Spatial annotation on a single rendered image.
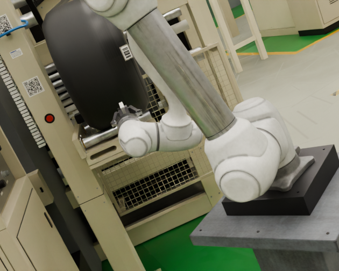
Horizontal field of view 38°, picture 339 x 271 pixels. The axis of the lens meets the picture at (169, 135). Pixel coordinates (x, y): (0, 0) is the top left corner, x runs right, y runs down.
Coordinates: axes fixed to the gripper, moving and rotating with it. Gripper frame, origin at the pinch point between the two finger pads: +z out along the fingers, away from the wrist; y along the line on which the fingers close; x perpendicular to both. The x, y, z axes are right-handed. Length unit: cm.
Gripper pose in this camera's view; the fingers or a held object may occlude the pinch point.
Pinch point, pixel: (122, 108)
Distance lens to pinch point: 201.1
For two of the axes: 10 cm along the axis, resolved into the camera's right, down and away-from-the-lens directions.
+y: -9.1, 4.1, -0.4
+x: 3.6, 8.3, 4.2
